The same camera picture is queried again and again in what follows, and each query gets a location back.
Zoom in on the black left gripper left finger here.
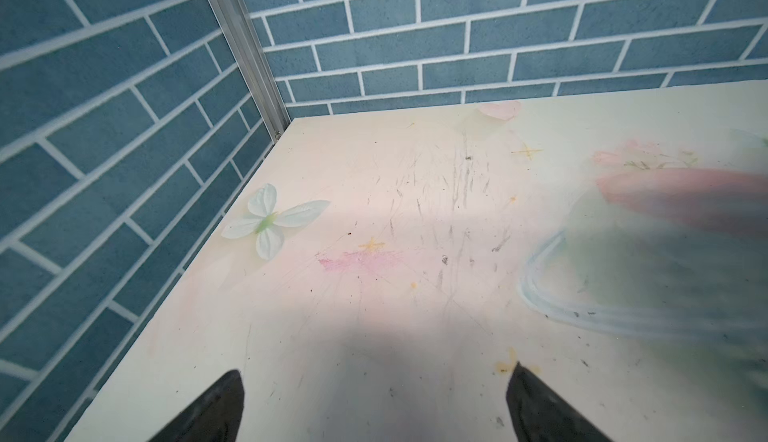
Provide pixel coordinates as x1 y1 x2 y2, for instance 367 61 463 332
150 369 245 442

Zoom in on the left rear aluminium corner post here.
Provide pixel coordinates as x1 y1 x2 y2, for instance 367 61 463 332
208 0 291 142

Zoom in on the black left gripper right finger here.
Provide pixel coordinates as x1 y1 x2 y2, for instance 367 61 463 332
505 363 611 442

